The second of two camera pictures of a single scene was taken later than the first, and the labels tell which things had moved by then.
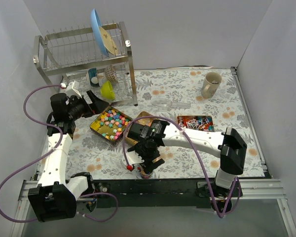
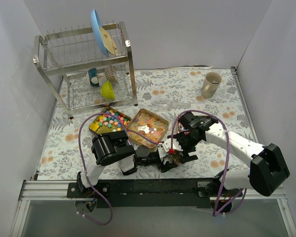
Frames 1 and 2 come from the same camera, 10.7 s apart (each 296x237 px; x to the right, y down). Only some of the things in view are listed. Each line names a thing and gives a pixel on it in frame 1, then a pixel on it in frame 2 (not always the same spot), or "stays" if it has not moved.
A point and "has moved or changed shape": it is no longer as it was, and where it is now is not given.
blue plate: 96,24 stays
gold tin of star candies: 110,124 stays
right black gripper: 148,163 -> 185,145
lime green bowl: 107,91 stays
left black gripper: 89,106 -> 161,160
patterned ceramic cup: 110,73 stays
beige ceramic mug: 211,81 stays
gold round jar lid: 155,160 has moved or changed shape
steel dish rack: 92,57 stays
